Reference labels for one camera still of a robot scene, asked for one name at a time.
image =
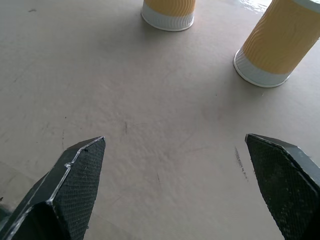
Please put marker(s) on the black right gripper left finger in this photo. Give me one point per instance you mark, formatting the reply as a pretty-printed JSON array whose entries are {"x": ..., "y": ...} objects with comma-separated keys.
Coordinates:
[{"x": 72, "y": 190}]

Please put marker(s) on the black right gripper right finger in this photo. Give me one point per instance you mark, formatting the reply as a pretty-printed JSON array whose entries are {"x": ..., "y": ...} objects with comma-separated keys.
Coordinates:
[{"x": 285, "y": 185}]

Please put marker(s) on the yellow white ribbed paper cup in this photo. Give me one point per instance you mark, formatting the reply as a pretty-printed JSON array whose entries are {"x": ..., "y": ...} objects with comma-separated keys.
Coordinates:
[
  {"x": 168, "y": 15},
  {"x": 276, "y": 47}
]

